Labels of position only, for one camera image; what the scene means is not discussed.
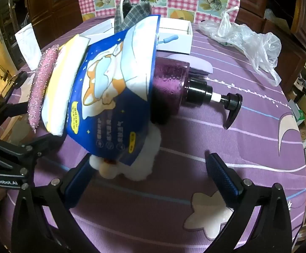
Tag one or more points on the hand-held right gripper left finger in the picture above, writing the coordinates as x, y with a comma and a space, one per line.
74, 185

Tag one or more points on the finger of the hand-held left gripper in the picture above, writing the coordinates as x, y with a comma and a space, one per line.
15, 84
40, 145

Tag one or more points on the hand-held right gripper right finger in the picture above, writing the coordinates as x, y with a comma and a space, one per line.
221, 176

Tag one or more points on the pink glitter scrubber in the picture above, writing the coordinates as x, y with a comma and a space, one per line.
40, 84

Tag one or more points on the white yellow packet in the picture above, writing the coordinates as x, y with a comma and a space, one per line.
60, 89

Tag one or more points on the white plush dog toy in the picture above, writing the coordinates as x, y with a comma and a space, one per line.
139, 164

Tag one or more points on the blue dog print packet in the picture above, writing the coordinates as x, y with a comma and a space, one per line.
110, 110

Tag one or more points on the grey plaid pouch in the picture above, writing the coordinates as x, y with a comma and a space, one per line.
135, 15

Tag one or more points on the white cardboard box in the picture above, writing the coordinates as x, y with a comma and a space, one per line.
174, 46

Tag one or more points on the purple printed bedsheet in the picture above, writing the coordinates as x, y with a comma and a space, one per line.
195, 137

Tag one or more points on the dark wooden cabinet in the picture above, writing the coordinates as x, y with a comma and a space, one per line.
282, 31
52, 2

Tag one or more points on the purple pump bottle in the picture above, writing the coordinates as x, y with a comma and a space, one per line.
168, 84

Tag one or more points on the clear plastic bag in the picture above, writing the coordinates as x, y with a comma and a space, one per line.
247, 42

